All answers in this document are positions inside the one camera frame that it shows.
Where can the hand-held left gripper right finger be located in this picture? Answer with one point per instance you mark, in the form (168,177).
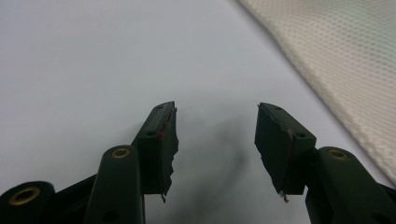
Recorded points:
(280,149)

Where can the cream mesh zipper bag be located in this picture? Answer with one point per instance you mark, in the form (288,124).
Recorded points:
(342,49)

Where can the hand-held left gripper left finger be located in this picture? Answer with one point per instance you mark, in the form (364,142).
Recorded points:
(155,155)

